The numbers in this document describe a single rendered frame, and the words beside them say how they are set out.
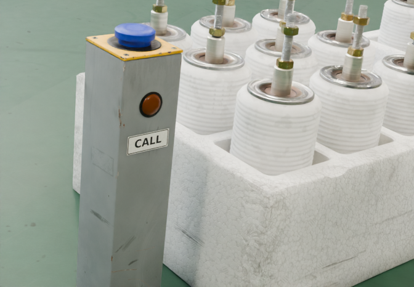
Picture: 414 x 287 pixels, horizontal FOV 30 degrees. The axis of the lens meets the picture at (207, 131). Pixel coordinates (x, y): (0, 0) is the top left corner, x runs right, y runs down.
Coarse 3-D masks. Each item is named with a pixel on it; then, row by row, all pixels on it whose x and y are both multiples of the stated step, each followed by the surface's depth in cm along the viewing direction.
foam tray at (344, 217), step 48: (192, 144) 88; (384, 144) 94; (192, 192) 89; (240, 192) 83; (288, 192) 81; (336, 192) 87; (384, 192) 93; (192, 240) 91; (240, 240) 84; (288, 240) 84; (336, 240) 90; (384, 240) 98
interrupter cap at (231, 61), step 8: (200, 48) 97; (184, 56) 93; (192, 56) 94; (200, 56) 95; (224, 56) 96; (232, 56) 95; (240, 56) 96; (192, 64) 92; (200, 64) 91; (208, 64) 92; (216, 64) 92; (224, 64) 92; (232, 64) 93; (240, 64) 93
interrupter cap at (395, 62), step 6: (396, 54) 103; (384, 60) 100; (390, 60) 101; (396, 60) 101; (402, 60) 102; (390, 66) 98; (396, 66) 99; (402, 66) 100; (402, 72) 97; (408, 72) 97
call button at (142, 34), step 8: (120, 24) 76; (128, 24) 77; (136, 24) 77; (120, 32) 74; (128, 32) 74; (136, 32) 74; (144, 32) 75; (152, 32) 75; (120, 40) 75; (128, 40) 74; (136, 40) 74; (144, 40) 74; (152, 40) 75
